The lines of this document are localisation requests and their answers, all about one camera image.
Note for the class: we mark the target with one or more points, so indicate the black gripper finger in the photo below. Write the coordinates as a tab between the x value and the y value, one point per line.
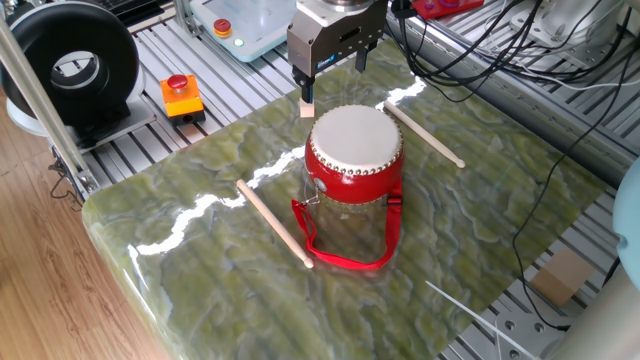
361	59
305	86

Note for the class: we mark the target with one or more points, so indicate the white teach pendant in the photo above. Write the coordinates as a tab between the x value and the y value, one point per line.
250	25

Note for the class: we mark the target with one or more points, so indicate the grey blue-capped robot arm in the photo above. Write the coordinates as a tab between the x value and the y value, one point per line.
610	325

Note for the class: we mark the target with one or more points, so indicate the green marble pattern board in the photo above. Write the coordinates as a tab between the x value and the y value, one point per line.
225	300

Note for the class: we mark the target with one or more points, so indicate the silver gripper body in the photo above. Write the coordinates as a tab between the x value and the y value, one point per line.
340	45

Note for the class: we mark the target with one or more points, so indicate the wooden drumstick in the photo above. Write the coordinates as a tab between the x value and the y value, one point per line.
425	134
275	223

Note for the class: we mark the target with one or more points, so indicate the silver column pedestal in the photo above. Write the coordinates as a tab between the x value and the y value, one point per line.
565	20

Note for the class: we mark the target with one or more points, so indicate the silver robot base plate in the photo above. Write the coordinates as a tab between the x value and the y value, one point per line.
525	340

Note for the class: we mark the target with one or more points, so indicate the white adapter plate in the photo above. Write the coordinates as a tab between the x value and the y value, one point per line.
320	15

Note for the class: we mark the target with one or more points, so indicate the cardboard block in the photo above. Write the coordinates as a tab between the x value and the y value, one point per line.
562	275

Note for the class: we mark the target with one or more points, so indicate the red drum white head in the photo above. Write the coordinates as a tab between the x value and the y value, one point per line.
355	140

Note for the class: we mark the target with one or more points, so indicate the wooden cube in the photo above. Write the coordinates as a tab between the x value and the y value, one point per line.
307	110

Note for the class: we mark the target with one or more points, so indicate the silver wrist sensor cylinder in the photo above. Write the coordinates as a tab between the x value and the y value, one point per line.
347	4

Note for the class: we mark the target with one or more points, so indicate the aluminium frame post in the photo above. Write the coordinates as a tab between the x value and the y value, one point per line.
40	100
185	17

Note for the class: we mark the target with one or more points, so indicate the orange emergency stop box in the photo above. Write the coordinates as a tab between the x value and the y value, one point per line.
182	102

